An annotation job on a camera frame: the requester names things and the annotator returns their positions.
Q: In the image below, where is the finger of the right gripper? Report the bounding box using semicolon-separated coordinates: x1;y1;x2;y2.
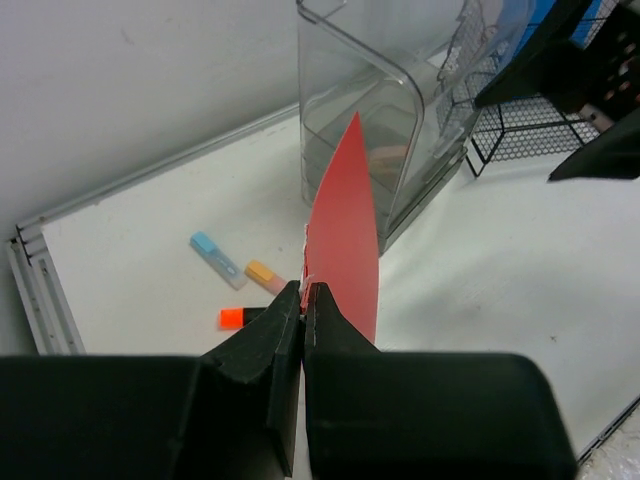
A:
475;1;639;115
548;112;639;182

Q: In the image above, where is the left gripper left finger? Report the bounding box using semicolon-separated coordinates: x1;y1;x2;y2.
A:
1;281;301;479

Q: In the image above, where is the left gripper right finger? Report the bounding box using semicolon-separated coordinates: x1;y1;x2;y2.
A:
303;283;578;479

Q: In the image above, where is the blue folder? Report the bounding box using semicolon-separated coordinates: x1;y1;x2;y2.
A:
499;0;619;51

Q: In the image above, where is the red folder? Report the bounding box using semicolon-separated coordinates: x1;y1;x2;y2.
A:
301;114;379;343

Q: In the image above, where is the orange black highlighter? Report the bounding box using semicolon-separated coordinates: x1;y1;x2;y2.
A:
218;307;266;330

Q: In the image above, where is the orange cap clear marker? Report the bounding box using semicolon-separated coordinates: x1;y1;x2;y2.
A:
245;260;286;296

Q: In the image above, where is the clear plastic drawer organizer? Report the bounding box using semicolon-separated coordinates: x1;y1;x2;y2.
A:
297;1;535;250

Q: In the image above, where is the blue cap clear marker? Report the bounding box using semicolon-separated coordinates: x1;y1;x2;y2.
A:
190;231;247;291

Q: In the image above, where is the black wire mesh rack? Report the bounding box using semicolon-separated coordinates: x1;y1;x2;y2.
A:
437;0;640;179

